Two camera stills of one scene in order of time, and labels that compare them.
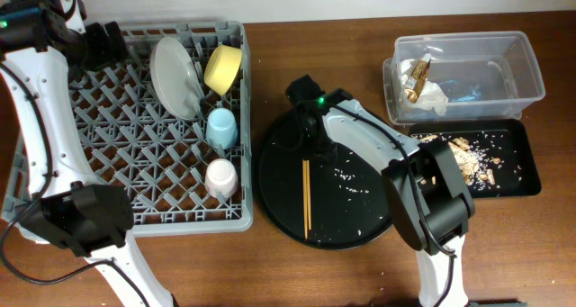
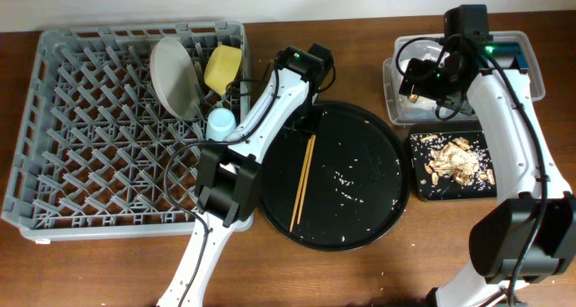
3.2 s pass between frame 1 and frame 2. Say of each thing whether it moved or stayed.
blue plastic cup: stayed
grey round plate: stayed
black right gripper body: moved
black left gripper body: moved
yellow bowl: stayed
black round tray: stayed
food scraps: stayed
